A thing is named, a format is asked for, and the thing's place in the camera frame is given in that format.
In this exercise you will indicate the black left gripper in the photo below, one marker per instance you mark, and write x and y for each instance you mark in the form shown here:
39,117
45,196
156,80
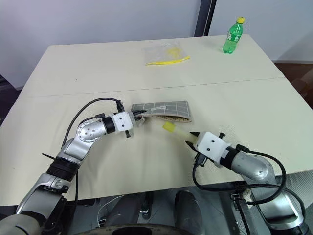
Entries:
127,134

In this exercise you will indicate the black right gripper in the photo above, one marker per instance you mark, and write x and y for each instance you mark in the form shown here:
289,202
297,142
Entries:
201,160

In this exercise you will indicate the yellow highlighter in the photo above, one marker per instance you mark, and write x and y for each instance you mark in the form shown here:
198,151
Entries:
171,128

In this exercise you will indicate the grey grid pouch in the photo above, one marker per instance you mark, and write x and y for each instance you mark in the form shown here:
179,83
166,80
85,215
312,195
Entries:
168,107

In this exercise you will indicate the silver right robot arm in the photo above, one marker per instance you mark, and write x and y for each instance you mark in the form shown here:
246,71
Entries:
254,169

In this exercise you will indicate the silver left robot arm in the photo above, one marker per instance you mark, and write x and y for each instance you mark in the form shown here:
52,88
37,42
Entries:
85,133

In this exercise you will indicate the clear yellow-zip plastic bag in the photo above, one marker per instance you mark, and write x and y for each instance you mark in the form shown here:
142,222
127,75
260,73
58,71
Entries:
163,52

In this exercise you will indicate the dark rounded shape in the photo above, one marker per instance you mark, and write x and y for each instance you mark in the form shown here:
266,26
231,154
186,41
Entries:
187,210

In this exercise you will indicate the black round base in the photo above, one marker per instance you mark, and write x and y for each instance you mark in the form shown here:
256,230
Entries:
137,230

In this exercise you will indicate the green soda bottle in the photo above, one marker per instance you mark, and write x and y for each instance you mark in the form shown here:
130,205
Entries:
231,36

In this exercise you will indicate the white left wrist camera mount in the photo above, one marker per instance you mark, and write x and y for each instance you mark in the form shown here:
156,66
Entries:
122,122

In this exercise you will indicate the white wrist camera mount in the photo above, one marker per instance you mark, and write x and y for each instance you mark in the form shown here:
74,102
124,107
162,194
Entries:
122,122
210,147

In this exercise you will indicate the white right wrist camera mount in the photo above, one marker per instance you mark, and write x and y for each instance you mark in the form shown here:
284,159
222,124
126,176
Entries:
210,147

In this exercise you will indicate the black metal frame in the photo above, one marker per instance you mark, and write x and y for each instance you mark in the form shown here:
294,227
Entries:
240,210

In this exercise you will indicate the black vertical post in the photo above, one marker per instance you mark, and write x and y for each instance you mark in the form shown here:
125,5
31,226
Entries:
204,17

